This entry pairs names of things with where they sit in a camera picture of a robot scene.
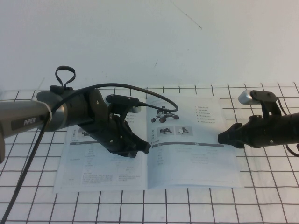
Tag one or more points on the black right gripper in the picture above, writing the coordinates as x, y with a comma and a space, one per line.
264, 133

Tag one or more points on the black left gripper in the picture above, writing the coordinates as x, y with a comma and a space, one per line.
107, 130

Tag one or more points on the white product catalogue book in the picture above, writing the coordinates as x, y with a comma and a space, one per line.
187, 158

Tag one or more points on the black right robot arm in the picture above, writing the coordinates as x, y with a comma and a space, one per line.
294, 128

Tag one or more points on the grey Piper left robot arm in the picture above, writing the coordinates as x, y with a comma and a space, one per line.
23, 116

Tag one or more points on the white zip tie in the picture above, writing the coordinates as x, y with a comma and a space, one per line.
47, 109

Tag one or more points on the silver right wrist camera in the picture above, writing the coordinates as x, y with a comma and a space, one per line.
247, 96

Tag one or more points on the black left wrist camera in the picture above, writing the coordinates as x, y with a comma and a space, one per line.
121, 99

